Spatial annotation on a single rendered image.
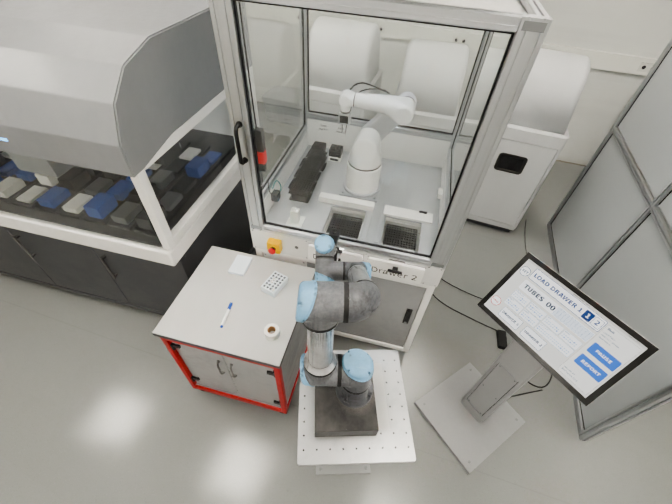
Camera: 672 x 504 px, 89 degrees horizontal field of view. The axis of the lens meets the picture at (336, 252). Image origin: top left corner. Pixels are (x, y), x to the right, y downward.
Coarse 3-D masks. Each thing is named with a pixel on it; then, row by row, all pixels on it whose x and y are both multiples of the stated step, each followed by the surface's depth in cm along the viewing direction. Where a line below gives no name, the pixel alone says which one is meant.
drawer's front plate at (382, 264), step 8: (376, 264) 176; (384, 264) 174; (392, 264) 173; (400, 264) 172; (376, 272) 180; (384, 272) 179; (408, 272) 174; (416, 272) 173; (424, 272) 172; (408, 280) 178; (416, 280) 177
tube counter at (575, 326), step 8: (544, 304) 138; (552, 304) 136; (552, 312) 136; (560, 312) 134; (560, 320) 134; (568, 320) 132; (576, 320) 131; (576, 328) 130; (584, 328) 129; (584, 336) 129; (592, 336) 127
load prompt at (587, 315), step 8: (536, 272) 141; (536, 280) 141; (544, 280) 139; (552, 280) 137; (544, 288) 139; (552, 288) 137; (560, 288) 135; (552, 296) 137; (560, 296) 135; (568, 296) 133; (568, 304) 133; (576, 304) 132; (584, 304) 130; (576, 312) 131; (584, 312) 130; (592, 312) 128; (584, 320) 129; (592, 320) 128; (600, 320) 126; (592, 328) 127; (600, 328) 126
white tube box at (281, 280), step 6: (270, 276) 180; (276, 276) 180; (282, 276) 181; (264, 282) 177; (270, 282) 177; (276, 282) 177; (282, 282) 177; (264, 288) 174; (270, 288) 175; (276, 288) 176; (270, 294) 175; (276, 294) 176
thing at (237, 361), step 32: (224, 256) 193; (256, 256) 194; (192, 288) 177; (224, 288) 178; (256, 288) 179; (288, 288) 180; (160, 320) 164; (192, 320) 164; (256, 320) 166; (288, 320) 167; (192, 352) 173; (224, 352) 155; (256, 352) 155; (288, 352) 172; (192, 384) 204; (224, 384) 196; (256, 384) 183; (288, 384) 190
